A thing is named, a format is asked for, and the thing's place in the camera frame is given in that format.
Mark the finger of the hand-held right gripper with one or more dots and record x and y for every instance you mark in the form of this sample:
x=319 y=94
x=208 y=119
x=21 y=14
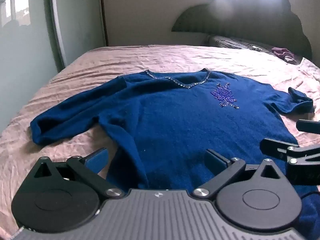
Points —
x=308 y=126
x=275 y=148

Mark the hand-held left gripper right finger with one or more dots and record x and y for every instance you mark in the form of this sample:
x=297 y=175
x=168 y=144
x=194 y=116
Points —
x=215 y=160

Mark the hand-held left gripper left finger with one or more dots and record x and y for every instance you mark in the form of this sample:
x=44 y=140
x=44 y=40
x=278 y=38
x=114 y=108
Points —
x=97 y=160

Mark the blue knit sweater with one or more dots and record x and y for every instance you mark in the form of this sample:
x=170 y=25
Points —
x=162 y=120

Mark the purple cloth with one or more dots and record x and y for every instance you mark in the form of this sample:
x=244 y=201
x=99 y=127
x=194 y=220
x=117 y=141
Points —
x=282 y=52

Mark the patterned pillow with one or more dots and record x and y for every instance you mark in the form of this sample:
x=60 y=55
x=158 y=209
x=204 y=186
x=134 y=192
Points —
x=237 y=43

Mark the pink bed sheet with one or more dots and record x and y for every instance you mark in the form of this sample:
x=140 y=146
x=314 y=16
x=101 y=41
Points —
x=150 y=57

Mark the dark scalloped headboard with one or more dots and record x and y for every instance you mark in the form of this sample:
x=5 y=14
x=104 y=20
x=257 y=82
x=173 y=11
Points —
x=250 y=22

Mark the reflective glass wardrobe door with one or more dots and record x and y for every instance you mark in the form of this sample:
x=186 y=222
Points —
x=25 y=55

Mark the matte wardrobe door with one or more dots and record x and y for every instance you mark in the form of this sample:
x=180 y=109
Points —
x=82 y=17

